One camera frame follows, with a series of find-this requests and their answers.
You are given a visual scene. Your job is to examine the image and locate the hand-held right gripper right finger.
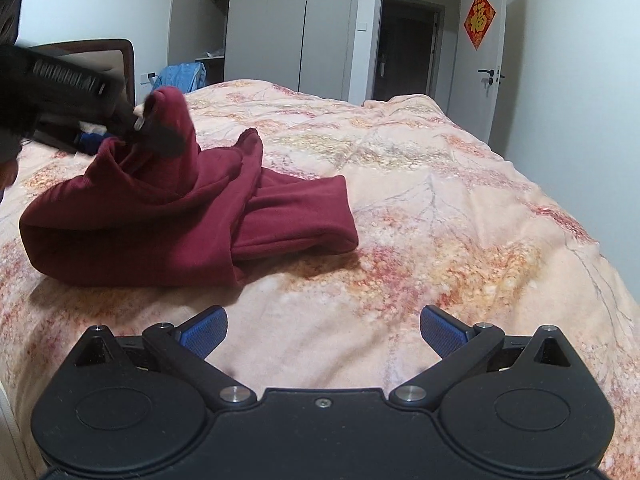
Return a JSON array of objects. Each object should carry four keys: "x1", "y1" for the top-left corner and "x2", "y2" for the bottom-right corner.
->
[{"x1": 390, "y1": 305, "x2": 574, "y2": 411}]

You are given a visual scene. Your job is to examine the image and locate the red diamond door decoration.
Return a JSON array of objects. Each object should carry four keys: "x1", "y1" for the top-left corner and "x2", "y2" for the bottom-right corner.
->
[{"x1": 463, "y1": 0, "x2": 497, "y2": 51}]

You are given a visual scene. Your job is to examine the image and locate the white room door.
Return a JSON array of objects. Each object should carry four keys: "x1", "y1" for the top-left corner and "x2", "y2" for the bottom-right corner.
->
[{"x1": 446, "y1": 0, "x2": 528, "y2": 158}]

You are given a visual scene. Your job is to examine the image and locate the grey wardrobe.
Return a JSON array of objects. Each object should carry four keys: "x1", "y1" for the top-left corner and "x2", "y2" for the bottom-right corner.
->
[{"x1": 196, "y1": 0, "x2": 362, "y2": 103}]

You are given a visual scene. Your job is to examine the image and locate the floral peach blanket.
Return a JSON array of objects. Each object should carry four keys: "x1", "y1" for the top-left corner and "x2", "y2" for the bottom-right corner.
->
[{"x1": 0, "y1": 79, "x2": 640, "y2": 480}]

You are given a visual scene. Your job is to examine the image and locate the dark blue cloth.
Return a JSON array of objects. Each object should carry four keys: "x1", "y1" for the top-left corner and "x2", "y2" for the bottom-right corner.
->
[{"x1": 75, "y1": 129, "x2": 113, "y2": 156}]

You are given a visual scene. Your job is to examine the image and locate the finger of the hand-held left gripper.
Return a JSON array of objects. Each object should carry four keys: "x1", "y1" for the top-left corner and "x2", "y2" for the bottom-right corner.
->
[{"x1": 131, "y1": 105, "x2": 188, "y2": 158}]

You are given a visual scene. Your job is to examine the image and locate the dark red garment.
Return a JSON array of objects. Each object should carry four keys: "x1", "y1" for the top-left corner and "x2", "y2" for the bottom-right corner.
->
[{"x1": 19, "y1": 86, "x2": 360, "y2": 288}]

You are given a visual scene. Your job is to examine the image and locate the brown padded bed headboard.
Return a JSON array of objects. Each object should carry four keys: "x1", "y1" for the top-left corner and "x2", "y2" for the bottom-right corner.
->
[{"x1": 15, "y1": 38, "x2": 137, "y2": 156}]

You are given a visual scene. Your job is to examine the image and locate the dark doorway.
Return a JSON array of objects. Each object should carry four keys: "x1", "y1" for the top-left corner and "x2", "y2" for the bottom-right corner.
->
[{"x1": 367, "y1": 0, "x2": 463, "y2": 108}]

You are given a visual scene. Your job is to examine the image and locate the open grey wardrobe door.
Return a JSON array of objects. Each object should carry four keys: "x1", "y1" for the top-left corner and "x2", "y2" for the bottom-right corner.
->
[{"x1": 167, "y1": 0, "x2": 201, "y2": 78}]

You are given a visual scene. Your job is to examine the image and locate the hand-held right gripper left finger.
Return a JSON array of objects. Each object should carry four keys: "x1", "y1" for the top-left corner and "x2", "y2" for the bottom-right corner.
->
[{"x1": 74, "y1": 305, "x2": 258, "y2": 411}]

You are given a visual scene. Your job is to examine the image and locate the light blue clothing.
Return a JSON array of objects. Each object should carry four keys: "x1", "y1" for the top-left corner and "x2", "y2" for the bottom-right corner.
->
[{"x1": 159, "y1": 62, "x2": 207, "y2": 95}]

